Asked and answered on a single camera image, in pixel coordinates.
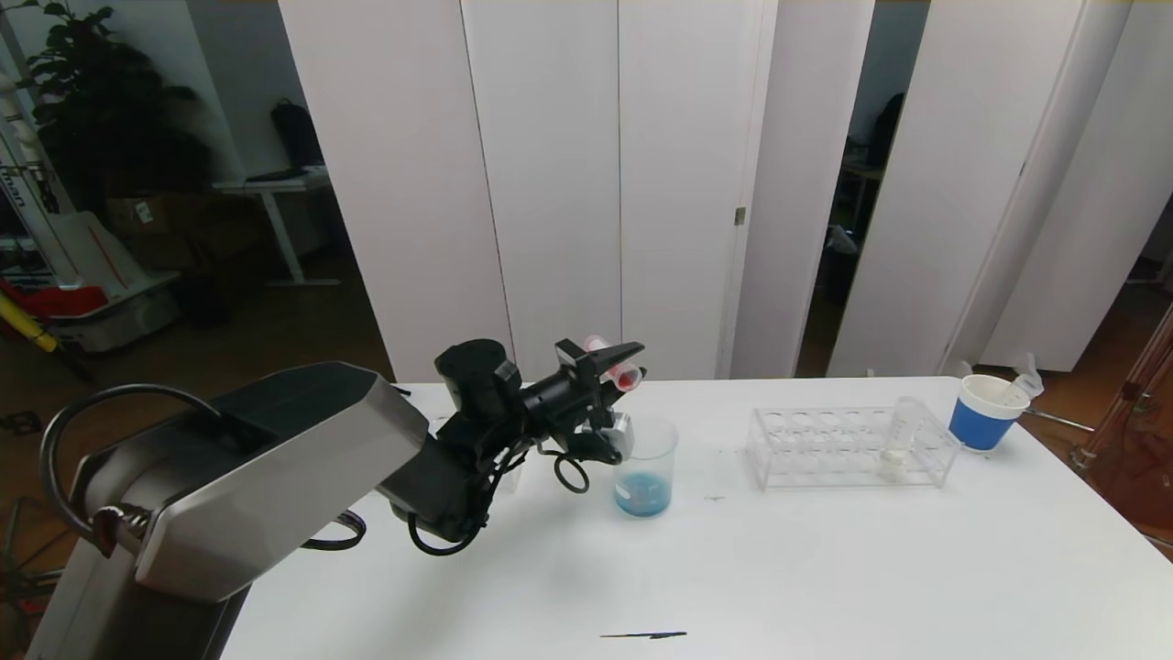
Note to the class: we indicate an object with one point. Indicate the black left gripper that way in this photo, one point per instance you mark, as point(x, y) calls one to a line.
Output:
point(581, 370)

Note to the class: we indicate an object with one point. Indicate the test tube with red pigment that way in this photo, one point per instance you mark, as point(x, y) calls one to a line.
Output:
point(1022, 380)
point(627, 379)

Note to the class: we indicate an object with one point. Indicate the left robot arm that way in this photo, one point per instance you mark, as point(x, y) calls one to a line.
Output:
point(284, 458)

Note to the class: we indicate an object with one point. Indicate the clear glass beaker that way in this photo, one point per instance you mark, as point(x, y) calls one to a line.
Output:
point(651, 490)

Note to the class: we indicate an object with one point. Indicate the test tube with pale yellow pigment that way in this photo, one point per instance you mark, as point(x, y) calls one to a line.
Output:
point(892, 458)

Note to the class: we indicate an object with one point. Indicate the white folding screen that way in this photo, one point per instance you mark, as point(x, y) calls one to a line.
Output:
point(962, 183)
point(550, 183)

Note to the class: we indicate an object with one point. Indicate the blue and white paper cup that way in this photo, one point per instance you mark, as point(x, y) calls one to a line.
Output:
point(976, 426)

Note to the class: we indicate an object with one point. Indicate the white standing desk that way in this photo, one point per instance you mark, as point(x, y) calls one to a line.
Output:
point(275, 186)

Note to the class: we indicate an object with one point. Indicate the black backpack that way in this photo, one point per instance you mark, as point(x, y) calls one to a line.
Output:
point(295, 136)

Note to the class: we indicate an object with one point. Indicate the cardboard box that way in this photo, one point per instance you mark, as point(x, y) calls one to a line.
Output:
point(151, 216)

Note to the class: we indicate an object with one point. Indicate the white platform with board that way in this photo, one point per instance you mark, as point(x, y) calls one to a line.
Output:
point(101, 273)

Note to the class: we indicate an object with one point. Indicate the red box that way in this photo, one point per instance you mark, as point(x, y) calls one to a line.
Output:
point(64, 301)

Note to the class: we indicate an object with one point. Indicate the dark green potted plant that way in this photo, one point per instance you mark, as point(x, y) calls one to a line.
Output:
point(110, 119)

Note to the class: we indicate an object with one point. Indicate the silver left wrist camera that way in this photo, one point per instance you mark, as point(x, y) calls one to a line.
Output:
point(621, 435)

